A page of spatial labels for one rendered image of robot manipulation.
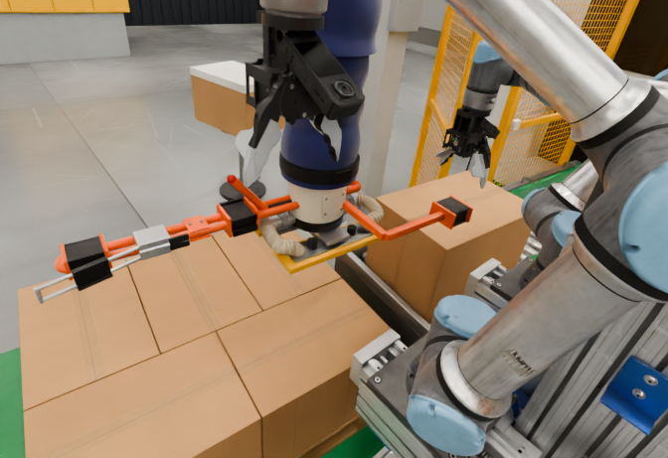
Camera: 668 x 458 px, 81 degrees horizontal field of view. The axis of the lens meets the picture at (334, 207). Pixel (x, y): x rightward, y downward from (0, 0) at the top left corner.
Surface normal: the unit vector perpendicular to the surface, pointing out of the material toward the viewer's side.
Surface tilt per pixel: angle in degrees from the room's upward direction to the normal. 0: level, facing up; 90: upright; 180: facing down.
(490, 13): 107
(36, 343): 0
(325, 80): 29
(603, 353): 90
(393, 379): 0
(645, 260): 83
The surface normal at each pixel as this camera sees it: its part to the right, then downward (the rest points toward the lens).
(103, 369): 0.08, -0.84
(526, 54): -0.58, 0.62
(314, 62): 0.36, -0.50
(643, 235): -0.34, 0.36
